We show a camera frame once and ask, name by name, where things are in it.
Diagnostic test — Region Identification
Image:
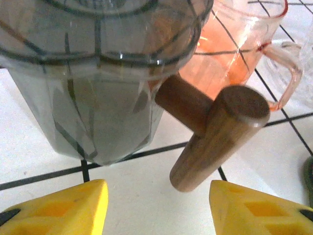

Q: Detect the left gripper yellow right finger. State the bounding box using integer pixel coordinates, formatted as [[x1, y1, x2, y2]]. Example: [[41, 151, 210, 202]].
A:
[[210, 180, 313, 235]]

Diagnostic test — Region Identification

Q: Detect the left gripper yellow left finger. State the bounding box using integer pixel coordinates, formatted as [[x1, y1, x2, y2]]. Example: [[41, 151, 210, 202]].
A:
[[0, 179, 109, 235]]

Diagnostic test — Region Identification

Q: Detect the olive green coffee dripper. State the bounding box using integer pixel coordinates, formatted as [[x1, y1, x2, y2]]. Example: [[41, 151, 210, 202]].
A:
[[302, 156, 313, 209]]

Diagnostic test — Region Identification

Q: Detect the grey server with wooden handle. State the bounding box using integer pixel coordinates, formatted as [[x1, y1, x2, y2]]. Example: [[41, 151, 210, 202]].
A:
[[8, 61, 271, 193]]

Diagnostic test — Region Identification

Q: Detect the orange transparent pitcher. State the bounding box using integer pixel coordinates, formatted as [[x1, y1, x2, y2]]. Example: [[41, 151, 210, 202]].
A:
[[178, 0, 305, 113]]

